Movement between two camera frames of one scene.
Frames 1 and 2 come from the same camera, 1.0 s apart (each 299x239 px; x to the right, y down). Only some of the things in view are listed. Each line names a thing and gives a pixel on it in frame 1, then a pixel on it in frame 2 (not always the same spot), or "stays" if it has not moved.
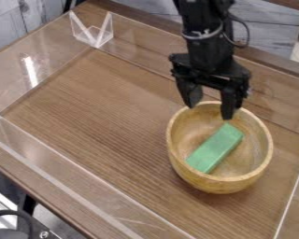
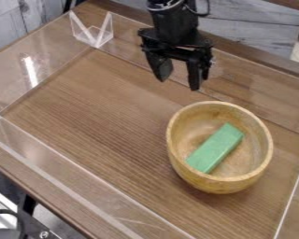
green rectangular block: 215,148 stays
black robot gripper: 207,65 to 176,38
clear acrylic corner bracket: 92,35 stays
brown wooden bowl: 239,170 stays
